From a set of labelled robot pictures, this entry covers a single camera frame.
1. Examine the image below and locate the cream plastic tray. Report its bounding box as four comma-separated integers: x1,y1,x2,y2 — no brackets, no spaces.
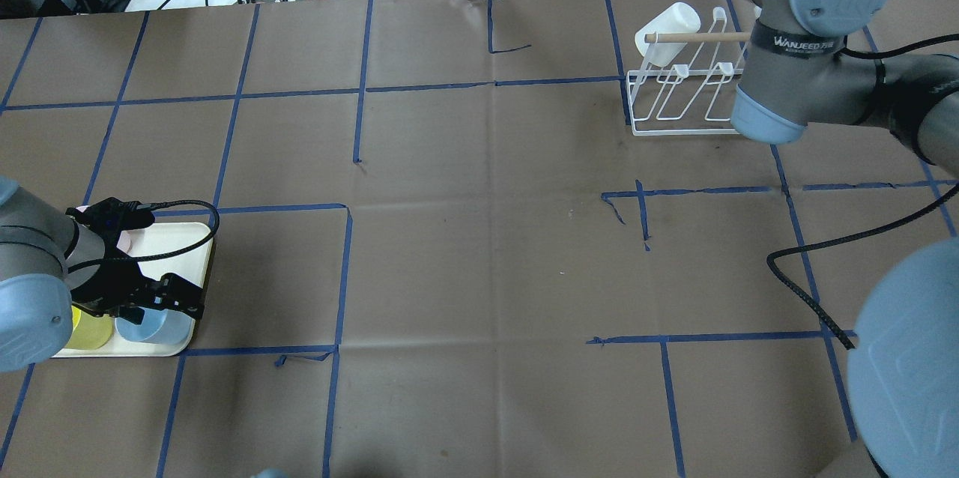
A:
54,222,213,359

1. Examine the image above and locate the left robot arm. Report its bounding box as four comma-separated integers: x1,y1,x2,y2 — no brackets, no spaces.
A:
1,177,220,372

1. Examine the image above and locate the white ikea cup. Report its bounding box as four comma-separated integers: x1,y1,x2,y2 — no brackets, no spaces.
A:
634,2,701,66

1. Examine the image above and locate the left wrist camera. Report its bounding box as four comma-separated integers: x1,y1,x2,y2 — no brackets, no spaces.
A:
65,197,157,235

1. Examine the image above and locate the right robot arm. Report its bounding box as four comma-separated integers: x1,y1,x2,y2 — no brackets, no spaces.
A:
730,0,958,477

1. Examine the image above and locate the yellow cup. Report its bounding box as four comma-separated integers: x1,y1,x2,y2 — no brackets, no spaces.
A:
64,306,114,351

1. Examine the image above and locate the light blue cup near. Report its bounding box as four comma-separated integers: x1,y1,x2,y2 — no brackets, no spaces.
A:
114,309,195,345

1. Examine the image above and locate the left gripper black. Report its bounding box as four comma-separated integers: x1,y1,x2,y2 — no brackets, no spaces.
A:
71,238,205,322

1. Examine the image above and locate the pink cup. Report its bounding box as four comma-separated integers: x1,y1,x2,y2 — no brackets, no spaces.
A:
75,205,133,253

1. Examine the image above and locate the white wire cup rack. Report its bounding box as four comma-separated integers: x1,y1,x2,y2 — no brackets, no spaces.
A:
626,6,749,138

